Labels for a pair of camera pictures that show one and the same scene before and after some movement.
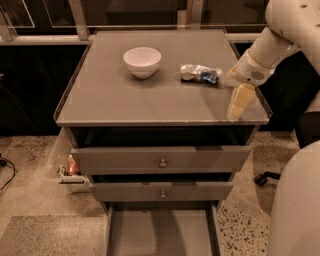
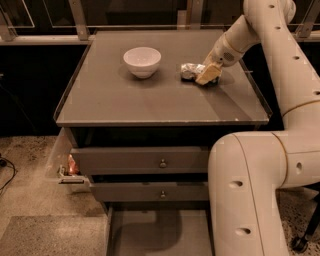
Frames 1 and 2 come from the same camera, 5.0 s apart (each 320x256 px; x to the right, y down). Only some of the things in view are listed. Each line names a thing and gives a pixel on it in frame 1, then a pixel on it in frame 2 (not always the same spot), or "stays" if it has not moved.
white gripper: (250, 71) -> (222, 53)
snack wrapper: (200, 74) stays
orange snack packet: (71, 166) stays
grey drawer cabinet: (146, 116) stays
